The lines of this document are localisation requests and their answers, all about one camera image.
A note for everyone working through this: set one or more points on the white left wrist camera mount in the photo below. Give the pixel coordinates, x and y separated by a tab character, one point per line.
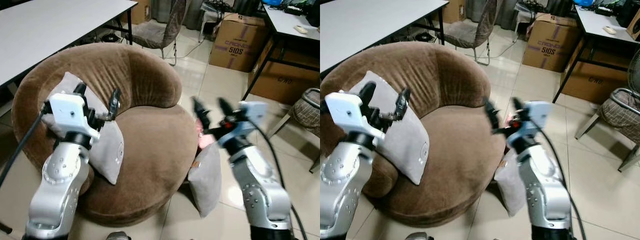
67	112
346	111

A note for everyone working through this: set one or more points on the grey robot foot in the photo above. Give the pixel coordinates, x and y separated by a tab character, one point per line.
419	236
118	236

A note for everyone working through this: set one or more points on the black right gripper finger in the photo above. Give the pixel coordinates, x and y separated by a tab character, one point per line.
492	114
225	107
518	106
201	112

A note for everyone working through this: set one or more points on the brown round plush sofa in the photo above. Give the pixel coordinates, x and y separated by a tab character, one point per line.
460	150
150	145

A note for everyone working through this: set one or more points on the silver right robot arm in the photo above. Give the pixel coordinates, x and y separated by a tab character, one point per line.
542	185
257	185

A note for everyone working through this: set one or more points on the printed cardboard box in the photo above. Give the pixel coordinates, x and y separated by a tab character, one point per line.
547	42
235	42

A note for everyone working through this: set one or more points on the large grey square pillow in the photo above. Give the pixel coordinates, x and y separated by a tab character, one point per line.
111	150
407	145

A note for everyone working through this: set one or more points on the blue item on desk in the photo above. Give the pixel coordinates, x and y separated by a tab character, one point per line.
271	2
584	2

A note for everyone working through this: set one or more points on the small grey pillow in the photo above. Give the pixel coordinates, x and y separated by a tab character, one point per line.
206	180
510	187

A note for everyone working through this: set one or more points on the checked fabric metal armchair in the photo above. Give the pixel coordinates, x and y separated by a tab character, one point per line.
307	112
620	112

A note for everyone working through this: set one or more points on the black floor power strip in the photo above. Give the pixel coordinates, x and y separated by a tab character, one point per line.
425	37
110	37

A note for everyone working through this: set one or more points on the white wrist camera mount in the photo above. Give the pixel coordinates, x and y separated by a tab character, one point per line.
535	117
247	117
346	111
67	112

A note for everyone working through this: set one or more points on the white computer mouse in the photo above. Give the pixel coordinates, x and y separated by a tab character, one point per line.
609	30
300	29

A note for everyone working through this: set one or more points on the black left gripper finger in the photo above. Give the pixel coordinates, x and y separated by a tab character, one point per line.
79	89
115	102
366	92
403	102

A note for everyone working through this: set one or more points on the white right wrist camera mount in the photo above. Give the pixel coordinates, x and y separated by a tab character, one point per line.
247	117
535	117

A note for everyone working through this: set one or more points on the large white table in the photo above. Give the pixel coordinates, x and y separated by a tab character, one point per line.
370	25
45	30

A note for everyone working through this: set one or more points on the brown fabric metal chair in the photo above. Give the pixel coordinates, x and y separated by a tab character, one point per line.
155	32
467	32

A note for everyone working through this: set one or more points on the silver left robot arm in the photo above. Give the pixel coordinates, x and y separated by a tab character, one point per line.
59	185
342	185

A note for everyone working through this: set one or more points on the plain large cardboard box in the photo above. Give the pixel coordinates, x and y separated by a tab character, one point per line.
600	80
287	80

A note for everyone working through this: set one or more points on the pink soft item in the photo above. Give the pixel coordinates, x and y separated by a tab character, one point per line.
204	137

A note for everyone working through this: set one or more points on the white desk with black legs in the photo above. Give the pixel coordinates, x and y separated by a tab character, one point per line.
290	22
605	22

